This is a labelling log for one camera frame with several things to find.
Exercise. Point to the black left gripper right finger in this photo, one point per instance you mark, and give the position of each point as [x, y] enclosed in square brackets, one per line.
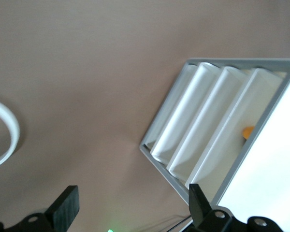
[200, 210]

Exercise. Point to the white curved plastic strip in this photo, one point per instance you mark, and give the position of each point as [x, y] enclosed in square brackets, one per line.
[15, 130]

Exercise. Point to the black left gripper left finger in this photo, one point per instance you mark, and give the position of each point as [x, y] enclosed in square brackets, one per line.
[62, 210]

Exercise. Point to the white drawer cabinet grey frame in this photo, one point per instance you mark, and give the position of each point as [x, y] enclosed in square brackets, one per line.
[275, 169]

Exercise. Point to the orange push button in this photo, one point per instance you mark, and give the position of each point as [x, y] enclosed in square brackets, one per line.
[247, 132]

